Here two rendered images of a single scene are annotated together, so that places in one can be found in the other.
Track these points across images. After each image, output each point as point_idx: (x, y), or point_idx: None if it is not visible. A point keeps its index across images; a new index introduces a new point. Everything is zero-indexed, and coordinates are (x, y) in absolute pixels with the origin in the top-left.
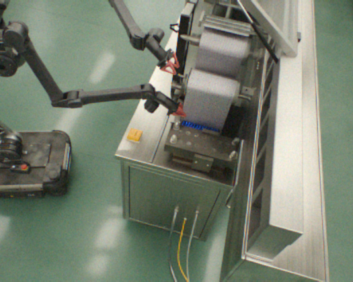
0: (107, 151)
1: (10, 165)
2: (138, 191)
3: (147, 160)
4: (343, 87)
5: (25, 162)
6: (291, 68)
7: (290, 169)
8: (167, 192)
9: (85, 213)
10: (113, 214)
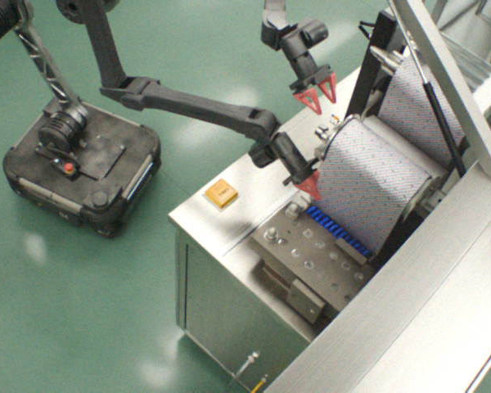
0: None
1: (55, 156)
2: (198, 293)
3: (217, 249)
4: None
5: (74, 160)
6: (473, 203)
7: None
8: (240, 320)
9: (127, 284)
10: (169, 309)
